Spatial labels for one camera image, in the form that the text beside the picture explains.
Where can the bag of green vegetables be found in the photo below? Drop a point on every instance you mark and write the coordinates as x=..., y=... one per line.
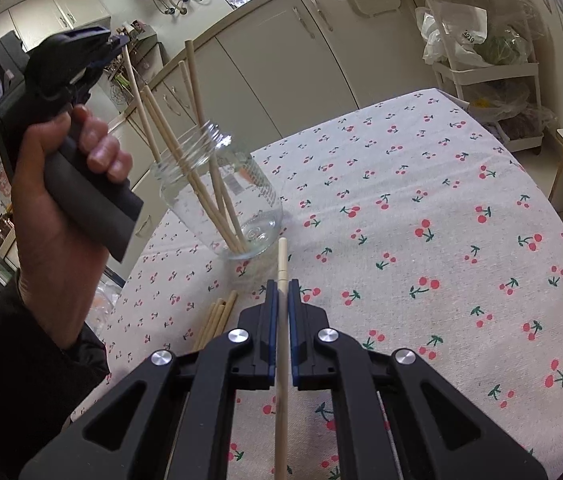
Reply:
x=504, y=47

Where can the cherry print tablecloth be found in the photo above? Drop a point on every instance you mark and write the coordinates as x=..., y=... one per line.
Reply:
x=411, y=260

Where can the person's left hand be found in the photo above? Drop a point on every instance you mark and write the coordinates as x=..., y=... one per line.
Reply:
x=56, y=240

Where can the brown kettle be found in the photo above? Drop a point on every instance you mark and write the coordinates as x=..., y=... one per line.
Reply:
x=4, y=222

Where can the white plastic bag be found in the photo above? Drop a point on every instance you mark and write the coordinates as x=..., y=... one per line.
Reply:
x=454, y=35

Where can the beige countertop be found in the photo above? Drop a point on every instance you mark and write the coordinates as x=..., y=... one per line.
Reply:
x=251, y=10

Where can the wall utensil rack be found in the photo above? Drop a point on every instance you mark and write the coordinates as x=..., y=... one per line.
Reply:
x=141, y=35

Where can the clear glass jar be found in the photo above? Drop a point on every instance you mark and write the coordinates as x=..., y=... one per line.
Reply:
x=256, y=195

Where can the light wooden chopstick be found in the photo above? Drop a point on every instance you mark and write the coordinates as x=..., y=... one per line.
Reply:
x=206, y=324
x=219, y=316
x=228, y=307
x=136, y=100
x=185, y=82
x=161, y=119
x=193, y=80
x=212, y=319

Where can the white wall cabinets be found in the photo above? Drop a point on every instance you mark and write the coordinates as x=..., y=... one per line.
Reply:
x=66, y=10

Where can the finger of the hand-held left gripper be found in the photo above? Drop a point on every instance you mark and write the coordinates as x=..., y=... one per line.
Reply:
x=94, y=67
x=89, y=40

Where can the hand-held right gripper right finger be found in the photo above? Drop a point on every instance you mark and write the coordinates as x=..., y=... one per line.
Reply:
x=292, y=340

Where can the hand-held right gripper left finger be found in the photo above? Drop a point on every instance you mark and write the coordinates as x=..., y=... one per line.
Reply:
x=273, y=332

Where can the person's left forearm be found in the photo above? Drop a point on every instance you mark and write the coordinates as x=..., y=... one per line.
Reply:
x=11, y=385

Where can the white base cabinets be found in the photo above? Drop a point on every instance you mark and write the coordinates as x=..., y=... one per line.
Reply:
x=281, y=75

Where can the white chopstick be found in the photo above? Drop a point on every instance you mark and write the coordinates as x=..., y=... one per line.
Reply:
x=282, y=260

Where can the plastic bag with contents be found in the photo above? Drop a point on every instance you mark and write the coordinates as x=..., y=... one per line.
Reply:
x=104, y=305

